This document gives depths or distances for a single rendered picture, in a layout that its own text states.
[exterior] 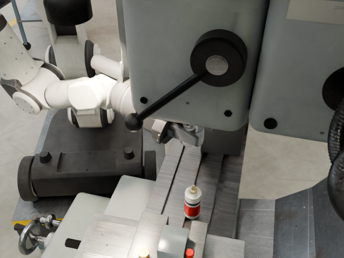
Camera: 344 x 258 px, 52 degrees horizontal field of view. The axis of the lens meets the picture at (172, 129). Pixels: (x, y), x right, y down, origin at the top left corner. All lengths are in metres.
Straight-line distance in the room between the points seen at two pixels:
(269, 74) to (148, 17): 0.17
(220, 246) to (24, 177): 1.00
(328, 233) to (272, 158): 1.59
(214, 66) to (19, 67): 0.61
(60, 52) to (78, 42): 0.08
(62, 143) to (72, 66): 0.49
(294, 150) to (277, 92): 2.07
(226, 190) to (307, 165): 1.52
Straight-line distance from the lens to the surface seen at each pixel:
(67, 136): 1.73
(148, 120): 0.69
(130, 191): 1.08
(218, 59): 0.44
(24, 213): 1.70
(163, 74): 0.51
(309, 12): 0.42
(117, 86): 0.74
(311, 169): 2.45
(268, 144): 2.53
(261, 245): 0.97
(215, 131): 1.01
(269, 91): 0.47
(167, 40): 0.48
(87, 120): 1.59
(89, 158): 1.56
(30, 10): 3.88
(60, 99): 0.91
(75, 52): 1.30
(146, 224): 0.77
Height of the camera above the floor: 1.68
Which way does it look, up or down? 41 degrees down
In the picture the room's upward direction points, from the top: straight up
